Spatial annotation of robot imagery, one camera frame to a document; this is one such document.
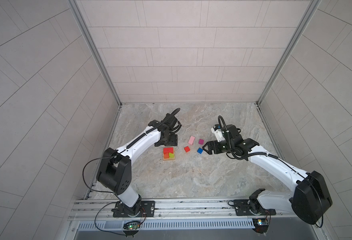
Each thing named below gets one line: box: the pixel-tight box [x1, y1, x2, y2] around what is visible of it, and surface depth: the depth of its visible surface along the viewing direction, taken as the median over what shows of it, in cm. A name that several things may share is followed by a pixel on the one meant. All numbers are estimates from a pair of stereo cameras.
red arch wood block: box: [163, 147, 174, 155], surface depth 88 cm
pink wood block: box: [188, 136, 196, 145], surface depth 96 cm
